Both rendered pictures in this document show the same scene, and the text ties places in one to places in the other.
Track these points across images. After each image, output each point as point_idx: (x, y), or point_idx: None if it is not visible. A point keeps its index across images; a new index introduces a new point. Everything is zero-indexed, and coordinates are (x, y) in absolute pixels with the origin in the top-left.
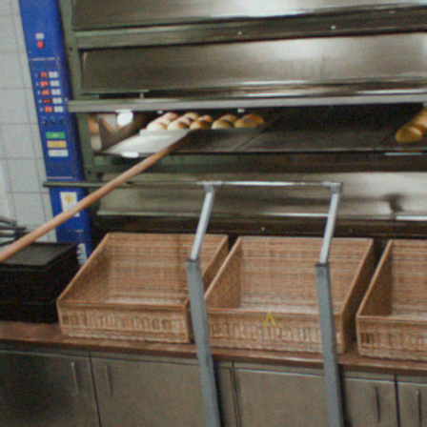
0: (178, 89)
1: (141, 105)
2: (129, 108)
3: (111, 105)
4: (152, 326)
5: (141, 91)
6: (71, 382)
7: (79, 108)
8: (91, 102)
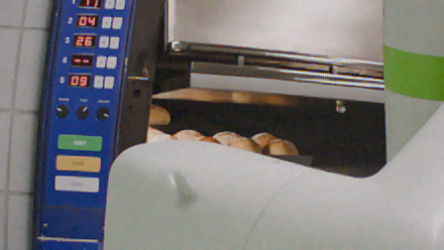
0: (377, 69)
1: (354, 90)
2: (330, 93)
3: (291, 82)
4: None
5: (334, 63)
6: None
7: (218, 81)
8: (247, 70)
